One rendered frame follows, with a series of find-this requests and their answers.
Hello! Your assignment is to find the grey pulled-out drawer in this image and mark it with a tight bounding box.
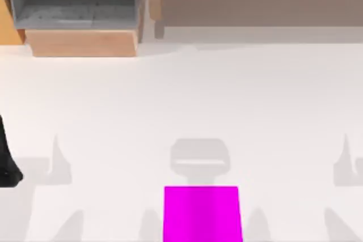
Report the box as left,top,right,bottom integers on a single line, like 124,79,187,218
6,0,142,31

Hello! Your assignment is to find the magenta block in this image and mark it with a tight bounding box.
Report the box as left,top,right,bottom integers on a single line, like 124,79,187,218
163,185,244,242

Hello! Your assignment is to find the wooden open shelf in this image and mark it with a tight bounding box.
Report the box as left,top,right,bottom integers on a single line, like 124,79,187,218
149,0,363,40

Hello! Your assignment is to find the wooden cupboard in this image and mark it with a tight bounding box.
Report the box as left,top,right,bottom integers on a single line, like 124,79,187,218
0,0,27,46

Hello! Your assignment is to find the pale wooden drawer front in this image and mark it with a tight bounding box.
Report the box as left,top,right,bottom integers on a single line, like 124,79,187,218
24,28,139,58

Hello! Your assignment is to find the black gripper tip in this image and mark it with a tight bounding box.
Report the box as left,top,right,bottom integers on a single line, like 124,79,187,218
0,114,24,189

